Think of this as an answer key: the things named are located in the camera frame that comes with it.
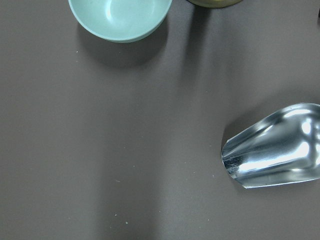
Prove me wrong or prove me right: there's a mint green bowl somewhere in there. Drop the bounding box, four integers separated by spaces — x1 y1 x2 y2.
68 0 172 43

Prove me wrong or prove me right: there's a metal scoop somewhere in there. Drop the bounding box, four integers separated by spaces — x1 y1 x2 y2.
221 103 320 189

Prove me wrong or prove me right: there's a wooden cup stand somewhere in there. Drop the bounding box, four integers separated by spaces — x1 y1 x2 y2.
188 0 242 9

